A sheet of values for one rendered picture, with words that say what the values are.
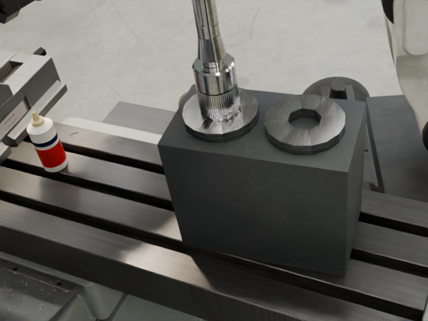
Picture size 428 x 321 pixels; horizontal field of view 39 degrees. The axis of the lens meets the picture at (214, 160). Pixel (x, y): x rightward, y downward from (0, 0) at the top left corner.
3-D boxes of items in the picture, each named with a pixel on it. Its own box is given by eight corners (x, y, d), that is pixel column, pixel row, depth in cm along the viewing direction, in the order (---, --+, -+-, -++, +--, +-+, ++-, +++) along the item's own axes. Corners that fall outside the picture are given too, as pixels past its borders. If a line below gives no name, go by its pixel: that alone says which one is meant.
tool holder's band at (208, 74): (228, 83, 64) (227, 76, 63) (187, 80, 65) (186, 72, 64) (240, 58, 67) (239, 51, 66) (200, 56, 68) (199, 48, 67)
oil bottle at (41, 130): (53, 153, 99) (30, 101, 91) (73, 158, 97) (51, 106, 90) (39, 170, 96) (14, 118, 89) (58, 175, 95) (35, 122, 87)
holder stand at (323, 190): (211, 183, 89) (190, 73, 76) (361, 207, 82) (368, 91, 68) (182, 246, 81) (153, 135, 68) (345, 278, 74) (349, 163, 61)
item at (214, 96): (234, 123, 67) (228, 83, 64) (195, 119, 69) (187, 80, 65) (244, 97, 70) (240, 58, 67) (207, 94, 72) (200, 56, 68)
